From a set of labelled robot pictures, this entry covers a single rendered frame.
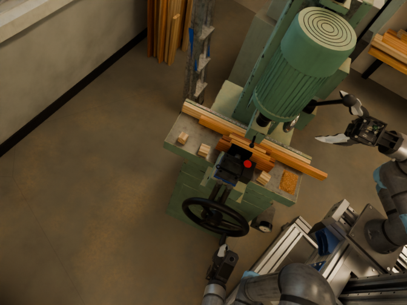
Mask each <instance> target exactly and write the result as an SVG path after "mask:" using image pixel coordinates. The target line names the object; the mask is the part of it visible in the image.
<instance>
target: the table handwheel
mask: <svg viewBox="0 0 407 305"><path fill-rule="evenodd" d="M219 200H220V197H218V199H217V201H214V200H210V199H207V198H200V197H192V198H188V199H186V200H184V201H183V203H182V210H183V212H184V214H185V215H186V216H187V217H188V218H189V219H190V220H192V221H193V222H195V223H196V224H197V225H199V226H201V227H203V228H205V229H207V230H209V231H211V232H214V233H217V234H220V235H222V234H223V233H226V234H227V236H228V237H243V236H245V235H246V234H247V233H249V230H250V227H249V224H248V222H247V221H246V220H245V218H244V217H243V216H242V215H240V214H239V213H238V212H237V211H235V210H233V209H232V208H230V207H228V206H226V205H225V203H224V204H222V203H219ZM225 202H226V201H225ZM189 205H201V207H203V208H204V210H206V212H207V213H208V217H207V218H205V219H200V218H199V217H197V216H196V215H194V214H193V213H192V212H191V211H190V209H189V207H188V206H189ZM208 207H210V208H213V210H210V209H209V208H208ZM222 212H223V213H225V214H227V215H229V216H230V217H232V218H233V219H235V220H236V221H237V222H238V223H239V224H240V225H241V226H239V225H236V224H234V223H232V222H229V221H226V220H224V219H223V215H222ZM221 223H222V224H225V225H228V226H231V227H233V228H236V229H238V231H233V230H228V229H223V228H219V227H218V226H220V224H221Z"/></svg>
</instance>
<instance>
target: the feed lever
mask: <svg viewBox="0 0 407 305"><path fill-rule="evenodd" d="M356 102H357V98H356V97H355V95H353V94H347V95H345V96H344V97H343V99H337V100H327V101H323V102H317V101H316V100H314V99H311V101H310V102H309V103H308V104H307V105H306V107H305V108H304V109H303V110H302V111H303V112H305V113H307V114H311V113H312V112H313V111H314V109H315V107H316V106H322V105H335V104H343V105H344V106H346V107H352V106H354V105H355V104H356Z"/></svg>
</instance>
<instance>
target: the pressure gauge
mask: <svg viewBox="0 0 407 305"><path fill-rule="evenodd" d="M272 228H273V226H272V224H271V223H269V222H267V221H261V222H260V224H259V229H260V230H261V231H264V232H268V233H269V232H271V231H272ZM265 229H266V230H265Z"/></svg>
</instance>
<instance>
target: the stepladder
mask: <svg viewBox="0 0 407 305"><path fill-rule="evenodd" d="M214 6H215V0H193V8H192V14H191V25H190V28H189V35H190V36H189V42H188V53H187V64H186V70H185V82H184V92H183V98H182V108H183V105H184V102H185V100H186V99H187V96H188V94H189V100H192V101H193V102H195V100H196V99H197V98H198V97H199V104H200V105H202V104H203V102H204V91H205V88H206V87H207V85H208V84H207V83H206V82H205V81H206V76H207V66H208V63H209V62H210V60H211V59H210V58H209V56H210V41H211V34H212V33H213V32H214V29H215V28H214V27H212V26H213V16H214ZM204 42H205V46H204ZM203 46H204V53H203V54H202V51H203ZM190 72H191V76H190ZM200 72H202V76H201V80H200V79H199V74H200ZM189 81H190V90H189V91H188V87H189ZM181 112H182V109H181V111H180V113H181ZM180 113H179V114H180Z"/></svg>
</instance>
